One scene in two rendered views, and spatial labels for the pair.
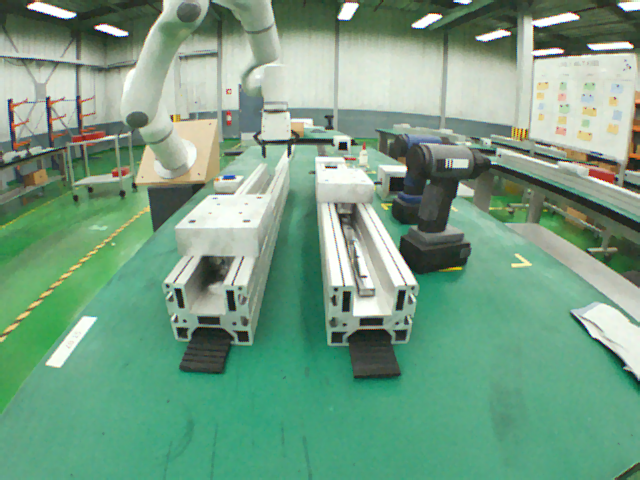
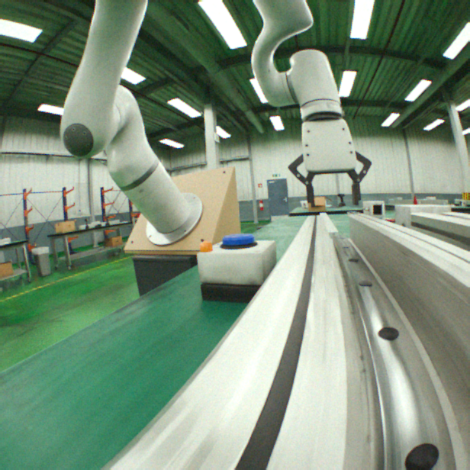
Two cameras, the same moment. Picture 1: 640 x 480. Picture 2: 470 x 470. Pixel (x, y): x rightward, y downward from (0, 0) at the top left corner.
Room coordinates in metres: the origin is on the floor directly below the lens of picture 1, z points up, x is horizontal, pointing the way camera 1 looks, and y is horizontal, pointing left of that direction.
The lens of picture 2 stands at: (0.71, 0.17, 0.89)
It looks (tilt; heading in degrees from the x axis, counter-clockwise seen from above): 7 degrees down; 23
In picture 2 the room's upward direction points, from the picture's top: 5 degrees counter-clockwise
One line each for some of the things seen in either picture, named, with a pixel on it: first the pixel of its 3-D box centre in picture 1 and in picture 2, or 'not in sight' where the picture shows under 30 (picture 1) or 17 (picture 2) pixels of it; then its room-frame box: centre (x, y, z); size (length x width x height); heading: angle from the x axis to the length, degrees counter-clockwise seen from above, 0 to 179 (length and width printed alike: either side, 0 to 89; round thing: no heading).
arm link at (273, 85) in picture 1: (274, 83); (312, 81); (1.15, 0.16, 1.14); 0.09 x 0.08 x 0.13; 83
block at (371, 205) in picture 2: (340, 145); (373, 209); (2.09, -0.12, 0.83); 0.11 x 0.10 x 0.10; 92
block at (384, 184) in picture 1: (390, 182); not in sight; (1.01, -0.22, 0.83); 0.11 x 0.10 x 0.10; 92
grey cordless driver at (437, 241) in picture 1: (453, 205); not in sight; (0.54, -0.24, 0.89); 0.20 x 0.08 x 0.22; 108
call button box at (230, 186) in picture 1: (232, 187); (246, 268); (0.97, 0.28, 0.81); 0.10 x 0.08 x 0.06; 92
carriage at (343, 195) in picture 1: (341, 190); not in sight; (0.70, -0.05, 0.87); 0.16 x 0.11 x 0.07; 2
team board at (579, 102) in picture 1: (573, 147); not in sight; (2.81, -2.62, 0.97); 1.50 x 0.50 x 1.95; 5
